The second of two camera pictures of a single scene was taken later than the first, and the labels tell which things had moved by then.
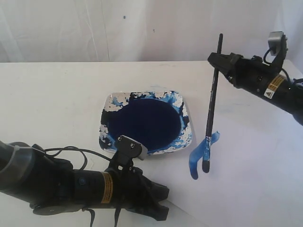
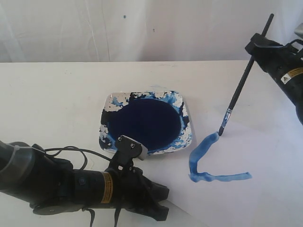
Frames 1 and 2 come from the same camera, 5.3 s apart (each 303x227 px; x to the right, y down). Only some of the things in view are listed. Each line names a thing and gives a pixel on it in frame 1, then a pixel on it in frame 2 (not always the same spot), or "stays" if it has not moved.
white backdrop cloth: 144,30 stays
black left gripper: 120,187 stays
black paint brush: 207,155 to 226,117
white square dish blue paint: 158,120 stays
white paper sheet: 255,178 stays
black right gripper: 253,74 to 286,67
